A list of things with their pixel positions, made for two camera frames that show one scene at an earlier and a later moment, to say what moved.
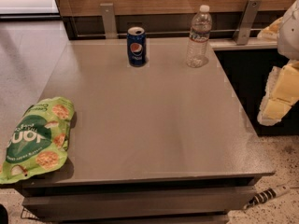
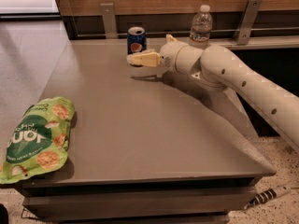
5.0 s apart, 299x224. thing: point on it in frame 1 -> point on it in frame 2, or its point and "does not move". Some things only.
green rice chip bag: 39,142 does not move
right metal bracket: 248,19 does not move
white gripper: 290,35 -> 168,56
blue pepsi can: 136,47 does not move
